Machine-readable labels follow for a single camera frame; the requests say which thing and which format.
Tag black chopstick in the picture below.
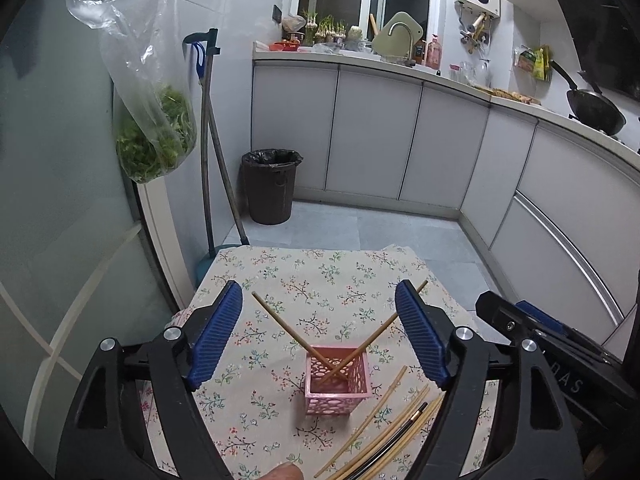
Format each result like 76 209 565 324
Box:
345 402 428 480

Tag pink perforated utensil holder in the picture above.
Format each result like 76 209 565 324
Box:
304 352 372 416

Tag kitchen faucet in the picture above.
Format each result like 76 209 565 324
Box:
387 22 416 67

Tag person's hand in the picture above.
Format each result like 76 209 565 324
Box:
258 463 304 480

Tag floral tablecloth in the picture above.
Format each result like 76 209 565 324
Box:
134 244 501 480

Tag black wok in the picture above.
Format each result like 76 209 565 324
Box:
549 60 626 136

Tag yellow green snack bags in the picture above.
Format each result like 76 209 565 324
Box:
514 44 551 82

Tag pink detergent bottle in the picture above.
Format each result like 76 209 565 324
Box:
425 34 442 70

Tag black trash bin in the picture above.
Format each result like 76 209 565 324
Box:
241 148 303 226

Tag green cutting board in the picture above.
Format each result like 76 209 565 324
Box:
371 11 423 56

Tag black range hood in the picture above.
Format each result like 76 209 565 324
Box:
558 0 639 101

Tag potted green sprouts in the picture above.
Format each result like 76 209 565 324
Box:
302 10 346 46

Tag red tray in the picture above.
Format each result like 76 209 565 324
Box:
268 40 300 52

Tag plastic bag of greens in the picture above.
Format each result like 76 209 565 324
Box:
65 0 198 184

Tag mop with blue handle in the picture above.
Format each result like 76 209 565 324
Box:
181 27 252 286

